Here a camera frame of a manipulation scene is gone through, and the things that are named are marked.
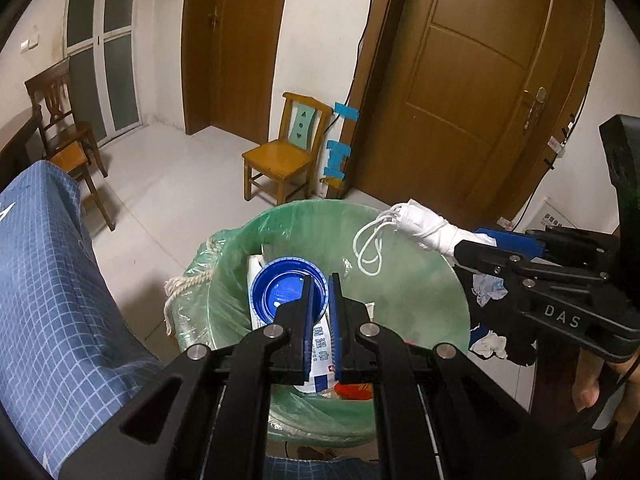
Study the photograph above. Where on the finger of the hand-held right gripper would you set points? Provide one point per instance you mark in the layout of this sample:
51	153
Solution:
510	241
550	305

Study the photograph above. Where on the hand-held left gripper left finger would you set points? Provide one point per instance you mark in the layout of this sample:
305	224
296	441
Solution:
307	320

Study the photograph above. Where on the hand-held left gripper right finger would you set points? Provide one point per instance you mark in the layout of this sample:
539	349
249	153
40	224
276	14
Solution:
336	320

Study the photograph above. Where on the white medicine box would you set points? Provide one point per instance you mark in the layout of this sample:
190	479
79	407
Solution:
321	350

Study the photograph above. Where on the blue plastic lid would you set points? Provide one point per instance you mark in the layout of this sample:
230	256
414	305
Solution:
280	290

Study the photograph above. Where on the trash bin with green bag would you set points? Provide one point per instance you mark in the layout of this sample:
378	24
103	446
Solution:
410	285

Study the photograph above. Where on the white face mask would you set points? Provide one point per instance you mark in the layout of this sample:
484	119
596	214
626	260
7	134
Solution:
425	225

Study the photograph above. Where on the person's right hand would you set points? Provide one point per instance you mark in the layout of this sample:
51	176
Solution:
586	380

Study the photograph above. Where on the black white blue cloth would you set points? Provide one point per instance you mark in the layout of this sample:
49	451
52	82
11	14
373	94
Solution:
487	285

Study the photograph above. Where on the red packet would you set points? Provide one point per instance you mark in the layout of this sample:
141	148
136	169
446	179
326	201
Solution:
355	391

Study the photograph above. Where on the white plastic container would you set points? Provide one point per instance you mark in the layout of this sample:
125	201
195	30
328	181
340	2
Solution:
255	267

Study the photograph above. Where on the brown wooden door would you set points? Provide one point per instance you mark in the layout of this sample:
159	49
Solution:
240	35
475	110

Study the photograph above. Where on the blue tape piece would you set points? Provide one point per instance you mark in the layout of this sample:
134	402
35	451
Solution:
338	157
346	111

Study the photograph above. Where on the light wooden chair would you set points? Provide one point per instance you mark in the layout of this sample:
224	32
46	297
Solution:
280	157

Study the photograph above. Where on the blue grid star tablecloth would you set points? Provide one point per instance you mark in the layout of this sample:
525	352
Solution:
50	310

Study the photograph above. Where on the frosted glass door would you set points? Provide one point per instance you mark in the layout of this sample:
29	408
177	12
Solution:
120	60

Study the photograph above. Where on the dark wooden chair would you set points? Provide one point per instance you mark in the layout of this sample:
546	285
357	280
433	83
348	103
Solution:
55	105

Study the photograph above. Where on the dark wooden dining table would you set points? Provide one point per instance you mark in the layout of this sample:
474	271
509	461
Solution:
15	150

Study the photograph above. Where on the white wall notice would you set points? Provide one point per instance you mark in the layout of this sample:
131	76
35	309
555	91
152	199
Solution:
550	220

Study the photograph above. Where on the white wall switch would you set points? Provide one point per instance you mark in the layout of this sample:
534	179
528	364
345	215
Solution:
30	42

